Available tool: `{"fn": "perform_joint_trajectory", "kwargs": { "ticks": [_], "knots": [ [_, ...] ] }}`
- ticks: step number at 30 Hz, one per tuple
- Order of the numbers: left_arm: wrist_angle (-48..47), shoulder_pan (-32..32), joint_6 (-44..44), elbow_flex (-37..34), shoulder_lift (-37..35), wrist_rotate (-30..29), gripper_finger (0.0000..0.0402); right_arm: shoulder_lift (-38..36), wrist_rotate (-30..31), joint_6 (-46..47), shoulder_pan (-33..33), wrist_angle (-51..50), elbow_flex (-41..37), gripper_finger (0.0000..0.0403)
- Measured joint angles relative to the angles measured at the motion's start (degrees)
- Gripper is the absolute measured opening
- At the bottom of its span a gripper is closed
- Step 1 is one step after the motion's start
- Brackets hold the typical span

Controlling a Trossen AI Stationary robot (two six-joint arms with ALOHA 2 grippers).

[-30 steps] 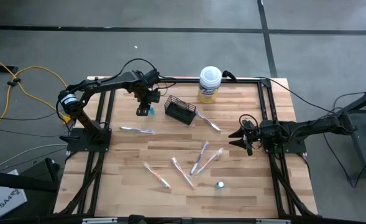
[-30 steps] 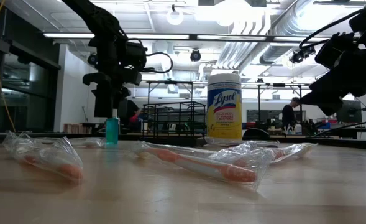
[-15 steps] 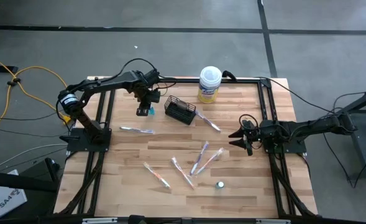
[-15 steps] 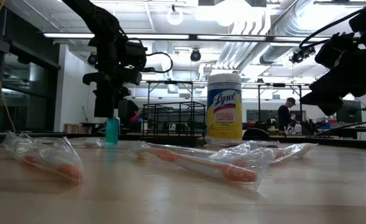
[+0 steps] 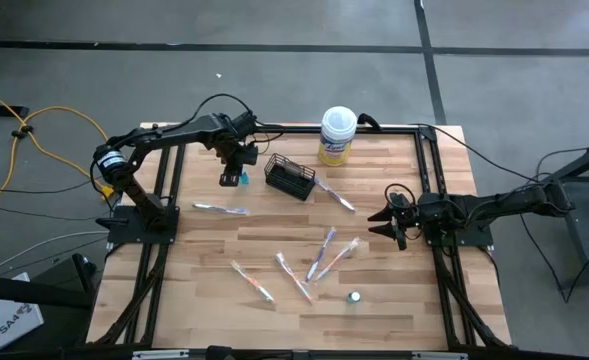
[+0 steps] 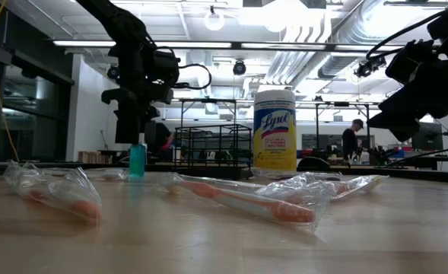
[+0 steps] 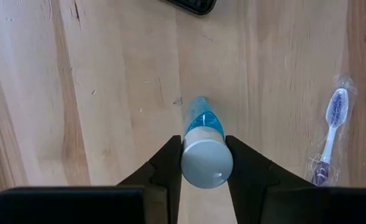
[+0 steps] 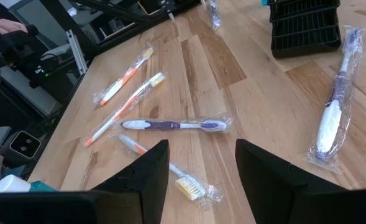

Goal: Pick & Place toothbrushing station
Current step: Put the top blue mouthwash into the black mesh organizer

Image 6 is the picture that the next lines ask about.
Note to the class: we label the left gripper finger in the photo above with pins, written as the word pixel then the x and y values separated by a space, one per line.
pixel 132 118
pixel 151 113

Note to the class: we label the blue mouthwash bottle white cap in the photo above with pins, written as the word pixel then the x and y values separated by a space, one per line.
pixel 137 160

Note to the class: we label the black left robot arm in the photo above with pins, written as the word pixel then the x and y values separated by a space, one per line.
pixel 121 26

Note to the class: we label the background black robot arm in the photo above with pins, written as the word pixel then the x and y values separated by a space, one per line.
pixel 377 155

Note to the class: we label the black computer monitor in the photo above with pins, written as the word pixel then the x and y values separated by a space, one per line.
pixel 124 139
pixel 427 137

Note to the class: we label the person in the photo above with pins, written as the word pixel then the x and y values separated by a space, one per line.
pixel 164 148
pixel 349 142

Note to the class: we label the stack of wooden blocks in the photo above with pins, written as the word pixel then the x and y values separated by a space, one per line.
pixel 94 158

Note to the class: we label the long ceiling light bar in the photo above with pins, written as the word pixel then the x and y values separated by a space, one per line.
pixel 94 43

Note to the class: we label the Lysol wipes canister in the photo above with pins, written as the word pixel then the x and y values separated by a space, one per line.
pixel 275 129

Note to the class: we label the black hanging camera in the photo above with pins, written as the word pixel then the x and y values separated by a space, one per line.
pixel 113 72
pixel 366 69
pixel 239 68

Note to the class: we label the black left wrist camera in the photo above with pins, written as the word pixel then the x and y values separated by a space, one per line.
pixel 166 66

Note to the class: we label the silver ventilation duct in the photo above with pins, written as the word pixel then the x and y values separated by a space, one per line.
pixel 360 23

